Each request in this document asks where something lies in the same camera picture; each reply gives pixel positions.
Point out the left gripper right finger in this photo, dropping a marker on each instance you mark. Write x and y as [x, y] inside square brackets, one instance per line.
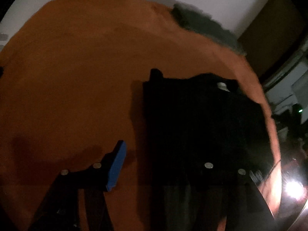
[224, 197]

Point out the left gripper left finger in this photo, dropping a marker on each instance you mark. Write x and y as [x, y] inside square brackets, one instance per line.
[59, 209]

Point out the black jacket with white lettering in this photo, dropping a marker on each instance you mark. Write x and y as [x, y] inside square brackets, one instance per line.
[203, 118]

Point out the bright lamp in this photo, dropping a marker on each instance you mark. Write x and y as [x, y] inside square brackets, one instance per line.
[293, 187]

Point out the orange fleece blanket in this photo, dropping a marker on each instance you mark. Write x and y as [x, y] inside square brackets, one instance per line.
[72, 87]

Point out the dark wooden furniture panel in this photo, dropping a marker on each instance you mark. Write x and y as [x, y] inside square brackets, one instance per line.
[274, 36]

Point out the dark grey folded cloth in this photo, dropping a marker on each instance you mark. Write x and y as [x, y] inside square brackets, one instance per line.
[193, 19]

